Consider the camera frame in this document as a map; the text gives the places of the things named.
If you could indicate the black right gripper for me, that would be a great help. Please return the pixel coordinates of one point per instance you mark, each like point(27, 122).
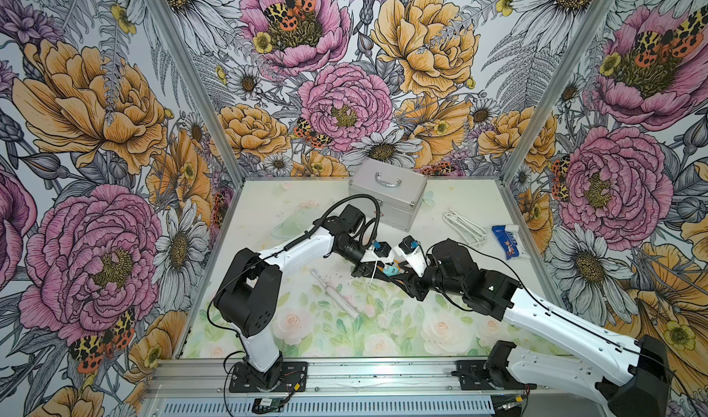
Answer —
point(415, 282)

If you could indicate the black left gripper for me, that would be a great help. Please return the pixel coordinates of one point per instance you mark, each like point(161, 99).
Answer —
point(363, 269)

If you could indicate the teal USB charger plug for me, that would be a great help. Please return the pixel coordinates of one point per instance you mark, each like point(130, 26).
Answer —
point(391, 271)

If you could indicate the white electric toothbrush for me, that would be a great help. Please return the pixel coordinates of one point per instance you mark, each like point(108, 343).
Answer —
point(336, 293)

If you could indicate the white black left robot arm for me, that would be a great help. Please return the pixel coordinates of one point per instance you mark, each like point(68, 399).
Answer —
point(247, 298)

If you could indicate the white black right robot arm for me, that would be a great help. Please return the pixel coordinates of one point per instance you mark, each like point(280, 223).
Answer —
point(629, 377)

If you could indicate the clear green plastic bowl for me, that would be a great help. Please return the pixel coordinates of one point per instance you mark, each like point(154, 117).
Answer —
point(295, 224)

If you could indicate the silver aluminium first aid case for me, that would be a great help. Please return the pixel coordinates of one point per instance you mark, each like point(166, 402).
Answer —
point(398, 190)

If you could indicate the blue snack packet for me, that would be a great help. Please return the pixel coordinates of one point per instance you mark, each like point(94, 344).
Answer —
point(506, 237)

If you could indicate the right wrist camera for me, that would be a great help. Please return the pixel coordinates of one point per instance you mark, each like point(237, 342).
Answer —
point(411, 251)

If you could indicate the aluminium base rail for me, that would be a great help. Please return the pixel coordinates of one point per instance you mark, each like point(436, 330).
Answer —
point(438, 386)

